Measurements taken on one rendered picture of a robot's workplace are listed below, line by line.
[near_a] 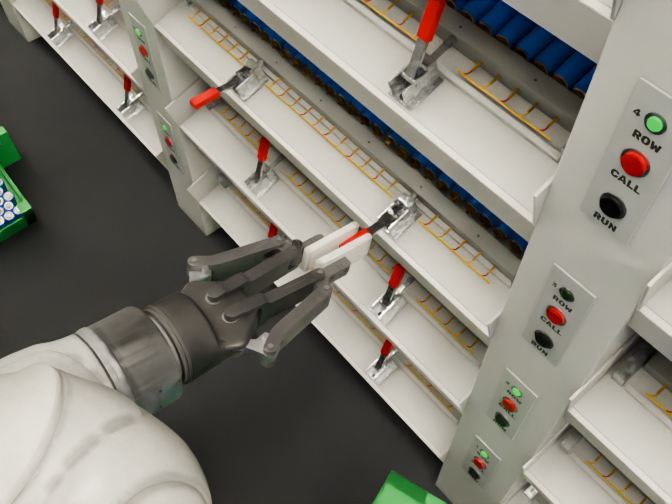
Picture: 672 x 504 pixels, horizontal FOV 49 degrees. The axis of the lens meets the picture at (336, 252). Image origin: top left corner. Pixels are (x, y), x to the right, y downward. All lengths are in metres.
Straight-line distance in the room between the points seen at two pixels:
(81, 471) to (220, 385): 0.85
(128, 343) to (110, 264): 0.82
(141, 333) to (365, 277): 0.44
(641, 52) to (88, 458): 0.37
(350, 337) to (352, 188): 0.38
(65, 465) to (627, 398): 0.50
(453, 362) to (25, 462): 0.61
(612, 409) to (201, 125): 0.73
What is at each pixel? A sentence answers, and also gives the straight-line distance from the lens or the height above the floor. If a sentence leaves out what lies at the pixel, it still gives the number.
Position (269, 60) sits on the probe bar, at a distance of 0.92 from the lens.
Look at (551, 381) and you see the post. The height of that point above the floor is 0.51.
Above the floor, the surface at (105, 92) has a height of 0.11.
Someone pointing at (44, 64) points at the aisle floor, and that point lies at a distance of 1.82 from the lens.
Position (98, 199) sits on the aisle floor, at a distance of 1.51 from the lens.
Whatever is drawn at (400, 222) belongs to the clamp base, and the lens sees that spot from 0.78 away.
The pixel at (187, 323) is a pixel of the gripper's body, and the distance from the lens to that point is 0.63.
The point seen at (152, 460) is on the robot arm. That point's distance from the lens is 0.42.
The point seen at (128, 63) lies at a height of 0.30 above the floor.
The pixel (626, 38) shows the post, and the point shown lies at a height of 0.87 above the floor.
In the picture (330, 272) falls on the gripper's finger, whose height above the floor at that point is 0.54.
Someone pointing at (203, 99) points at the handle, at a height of 0.52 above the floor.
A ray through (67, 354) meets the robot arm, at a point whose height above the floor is 0.63.
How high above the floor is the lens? 1.15
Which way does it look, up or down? 57 degrees down
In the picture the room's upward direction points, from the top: straight up
